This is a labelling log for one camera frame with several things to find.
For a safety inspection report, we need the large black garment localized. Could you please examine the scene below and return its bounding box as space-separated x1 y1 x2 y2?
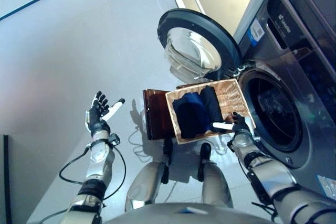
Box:
173 98 211 140

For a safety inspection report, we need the blue garment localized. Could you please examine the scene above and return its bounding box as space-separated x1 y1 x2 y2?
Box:
181 92 208 130

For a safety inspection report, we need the blue white chest tag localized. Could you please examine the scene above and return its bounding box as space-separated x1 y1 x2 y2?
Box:
178 207 208 216

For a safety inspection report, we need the grey robot torso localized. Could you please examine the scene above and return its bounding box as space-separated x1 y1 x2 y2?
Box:
104 202 274 224

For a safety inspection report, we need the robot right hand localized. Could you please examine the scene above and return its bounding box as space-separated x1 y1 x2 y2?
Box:
212 112 255 137

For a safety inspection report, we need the small white warning sticker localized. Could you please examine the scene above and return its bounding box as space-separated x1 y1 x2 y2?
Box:
316 175 336 196

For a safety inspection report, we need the silver robot right leg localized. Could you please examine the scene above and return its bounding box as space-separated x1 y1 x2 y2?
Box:
197 142 234 209

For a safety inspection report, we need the round glass washing machine door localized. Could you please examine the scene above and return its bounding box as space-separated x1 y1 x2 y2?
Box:
157 8 244 80

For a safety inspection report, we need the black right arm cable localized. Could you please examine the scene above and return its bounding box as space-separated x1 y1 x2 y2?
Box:
251 200 278 218

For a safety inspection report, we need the grey washing machine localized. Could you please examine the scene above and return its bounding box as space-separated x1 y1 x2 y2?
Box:
233 0 336 193

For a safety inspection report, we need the brown wooden stool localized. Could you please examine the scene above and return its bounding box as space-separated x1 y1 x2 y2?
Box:
143 83 208 141

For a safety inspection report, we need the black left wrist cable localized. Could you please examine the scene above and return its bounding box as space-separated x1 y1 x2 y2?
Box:
59 140 127 201

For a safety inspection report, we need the woven wicker laundry basket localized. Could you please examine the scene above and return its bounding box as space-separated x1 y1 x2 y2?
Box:
165 78 257 145

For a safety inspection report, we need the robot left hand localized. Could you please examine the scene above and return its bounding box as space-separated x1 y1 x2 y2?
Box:
84 91 126 137

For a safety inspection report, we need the narrow black garment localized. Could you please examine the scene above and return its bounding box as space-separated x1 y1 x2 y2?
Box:
201 85 224 127

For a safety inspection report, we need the grey panel with black edge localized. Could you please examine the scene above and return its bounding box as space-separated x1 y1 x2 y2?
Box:
0 134 13 224

